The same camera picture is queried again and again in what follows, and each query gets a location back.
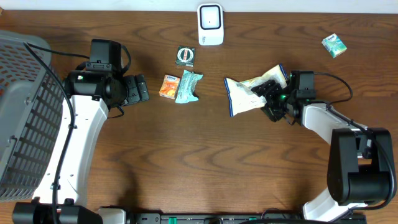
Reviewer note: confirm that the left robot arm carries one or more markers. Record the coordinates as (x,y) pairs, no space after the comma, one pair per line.
(61,195)

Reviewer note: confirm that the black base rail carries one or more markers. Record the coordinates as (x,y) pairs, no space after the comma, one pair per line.
(217,218)

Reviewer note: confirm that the orange tissue pack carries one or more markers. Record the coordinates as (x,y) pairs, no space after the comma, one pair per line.
(169,87)

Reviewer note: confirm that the grey plastic basket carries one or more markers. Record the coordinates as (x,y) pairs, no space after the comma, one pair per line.
(31,113)

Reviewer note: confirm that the dark green round-logo packet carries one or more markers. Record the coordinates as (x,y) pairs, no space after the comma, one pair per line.
(185,56)

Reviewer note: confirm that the teal tissue pack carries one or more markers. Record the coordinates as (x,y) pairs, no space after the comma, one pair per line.
(334,45)

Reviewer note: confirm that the white barcode scanner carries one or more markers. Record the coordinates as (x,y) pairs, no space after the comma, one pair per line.
(210,24)

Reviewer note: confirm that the light teal snack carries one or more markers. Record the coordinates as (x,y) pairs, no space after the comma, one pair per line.
(187,86)

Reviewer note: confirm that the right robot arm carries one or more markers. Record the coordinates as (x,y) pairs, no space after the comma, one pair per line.
(361,173)

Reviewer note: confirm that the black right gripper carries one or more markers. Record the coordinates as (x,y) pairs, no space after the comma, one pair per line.
(267,88)

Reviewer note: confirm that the yellow snack bag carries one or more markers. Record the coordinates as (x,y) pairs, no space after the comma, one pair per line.
(242,98)

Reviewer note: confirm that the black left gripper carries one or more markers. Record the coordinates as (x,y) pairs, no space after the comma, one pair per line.
(130,90)

